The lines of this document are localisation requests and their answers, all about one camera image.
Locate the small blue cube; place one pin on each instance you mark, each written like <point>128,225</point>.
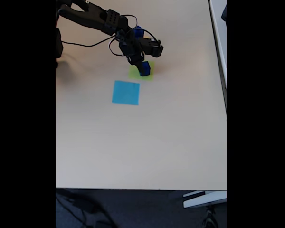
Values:
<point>138,27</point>

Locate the white table foot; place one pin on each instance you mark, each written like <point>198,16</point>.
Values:
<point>204,200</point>

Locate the light blue paper square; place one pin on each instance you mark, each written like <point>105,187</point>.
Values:
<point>125,93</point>

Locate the dark blue object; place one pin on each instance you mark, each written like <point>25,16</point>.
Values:
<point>225,14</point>

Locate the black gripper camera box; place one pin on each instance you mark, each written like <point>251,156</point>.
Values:
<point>155,48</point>

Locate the green paper square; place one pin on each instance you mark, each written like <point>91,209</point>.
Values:
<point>133,73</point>

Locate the medium blue cube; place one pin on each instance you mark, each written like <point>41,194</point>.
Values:
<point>147,69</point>

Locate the large blue cube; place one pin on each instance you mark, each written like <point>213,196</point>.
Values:
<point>142,36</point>

